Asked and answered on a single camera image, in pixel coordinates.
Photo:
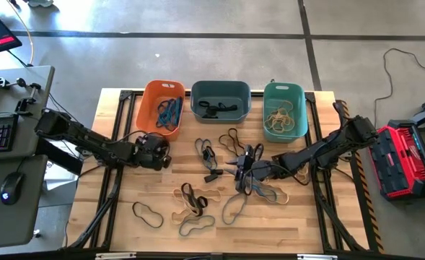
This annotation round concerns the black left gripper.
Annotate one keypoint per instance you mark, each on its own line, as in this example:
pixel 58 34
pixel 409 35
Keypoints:
pixel 154 151

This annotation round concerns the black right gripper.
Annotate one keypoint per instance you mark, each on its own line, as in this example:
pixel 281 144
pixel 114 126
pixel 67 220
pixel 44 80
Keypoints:
pixel 257 169

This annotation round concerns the wide cream rubber band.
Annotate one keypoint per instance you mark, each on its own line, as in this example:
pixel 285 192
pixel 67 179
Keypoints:
pixel 289 124

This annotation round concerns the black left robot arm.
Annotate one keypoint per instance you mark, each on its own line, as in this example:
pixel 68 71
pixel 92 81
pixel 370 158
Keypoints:
pixel 89 142

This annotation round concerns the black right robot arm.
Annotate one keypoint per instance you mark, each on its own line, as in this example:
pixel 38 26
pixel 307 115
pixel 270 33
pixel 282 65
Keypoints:
pixel 324 150

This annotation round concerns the orange plastic basket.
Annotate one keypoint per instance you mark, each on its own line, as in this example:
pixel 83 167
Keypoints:
pixel 151 108

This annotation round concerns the slate blue plastic basket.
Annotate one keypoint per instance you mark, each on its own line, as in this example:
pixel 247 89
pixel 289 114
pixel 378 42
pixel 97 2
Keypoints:
pixel 221 94

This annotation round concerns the teal green plastic basket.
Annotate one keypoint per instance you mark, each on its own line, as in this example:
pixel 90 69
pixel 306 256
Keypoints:
pixel 300 108

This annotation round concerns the white paper sheet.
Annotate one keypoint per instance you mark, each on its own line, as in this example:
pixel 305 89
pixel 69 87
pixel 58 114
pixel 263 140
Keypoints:
pixel 58 177

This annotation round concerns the yellow black hazard tape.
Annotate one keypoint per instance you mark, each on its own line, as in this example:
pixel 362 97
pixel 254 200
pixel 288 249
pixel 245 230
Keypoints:
pixel 368 206

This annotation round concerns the black computer mouse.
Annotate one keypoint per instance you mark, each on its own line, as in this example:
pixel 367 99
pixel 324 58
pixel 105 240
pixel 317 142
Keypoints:
pixel 12 187

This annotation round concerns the grey desk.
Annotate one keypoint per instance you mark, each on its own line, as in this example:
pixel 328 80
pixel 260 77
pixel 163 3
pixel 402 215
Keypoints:
pixel 3 224

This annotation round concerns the red black tool case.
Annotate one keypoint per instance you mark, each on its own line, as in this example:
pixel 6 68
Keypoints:
pixel 403 162

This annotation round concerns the silver metal bracket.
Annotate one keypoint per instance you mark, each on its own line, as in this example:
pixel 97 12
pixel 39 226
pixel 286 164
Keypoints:
pixel 316 256
pixel 114 256

